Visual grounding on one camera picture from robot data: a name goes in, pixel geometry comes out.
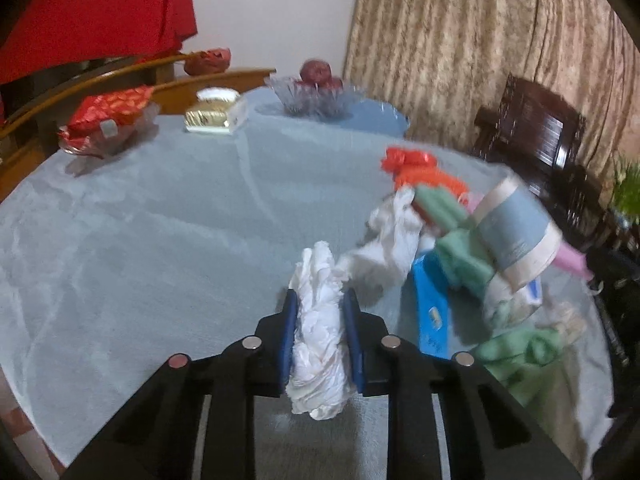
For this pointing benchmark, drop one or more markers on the gold tissue box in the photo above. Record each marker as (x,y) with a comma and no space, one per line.
(216,111)

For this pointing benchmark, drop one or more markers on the green rubber glove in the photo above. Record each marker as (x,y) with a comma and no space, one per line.
(522,358)

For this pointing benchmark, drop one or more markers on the blue under-tablecloth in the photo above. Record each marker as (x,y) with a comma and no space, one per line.
(368,115)

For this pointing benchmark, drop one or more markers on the beige patterned curtain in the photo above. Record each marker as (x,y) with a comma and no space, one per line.
(440,61)

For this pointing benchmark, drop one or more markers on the red cloth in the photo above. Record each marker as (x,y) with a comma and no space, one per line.
(50,33)

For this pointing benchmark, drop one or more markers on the dark wooden armchair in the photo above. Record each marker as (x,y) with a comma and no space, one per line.
(536,133)

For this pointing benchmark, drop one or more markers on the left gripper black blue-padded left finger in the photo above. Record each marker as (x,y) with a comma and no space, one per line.
(195,418)

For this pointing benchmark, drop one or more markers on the clear glass plate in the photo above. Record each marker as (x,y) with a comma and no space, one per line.
(109,138)

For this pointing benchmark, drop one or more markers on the orange foam net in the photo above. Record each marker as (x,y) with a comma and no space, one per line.
(430,176)

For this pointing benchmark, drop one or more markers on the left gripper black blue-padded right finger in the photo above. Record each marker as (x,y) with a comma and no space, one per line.
(446,418)

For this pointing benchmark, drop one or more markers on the blue tube package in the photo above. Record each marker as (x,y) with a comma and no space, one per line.
(432,305)

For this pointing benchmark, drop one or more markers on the glass fruit bowl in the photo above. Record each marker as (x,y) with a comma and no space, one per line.
(302,100)

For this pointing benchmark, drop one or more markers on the red snack packet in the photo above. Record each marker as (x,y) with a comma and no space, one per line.
(122,106)

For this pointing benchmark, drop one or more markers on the red apples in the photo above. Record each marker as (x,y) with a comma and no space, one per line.
(318,74)

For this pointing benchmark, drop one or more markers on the wooden sideboard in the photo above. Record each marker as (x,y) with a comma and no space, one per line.
(28,137)

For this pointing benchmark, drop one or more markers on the red plastic bag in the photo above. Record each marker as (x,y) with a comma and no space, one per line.
(397,159)

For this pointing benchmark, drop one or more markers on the pink wrapper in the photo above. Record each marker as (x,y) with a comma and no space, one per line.
(567,259)

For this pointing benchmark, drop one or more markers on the potted green plant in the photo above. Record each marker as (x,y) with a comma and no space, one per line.
(625,195)

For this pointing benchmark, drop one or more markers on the light blue tablecloth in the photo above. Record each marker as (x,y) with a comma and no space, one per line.
(181,244)

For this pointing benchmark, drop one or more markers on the white tissue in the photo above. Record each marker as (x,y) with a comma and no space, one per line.
(320,380)
(385,260)

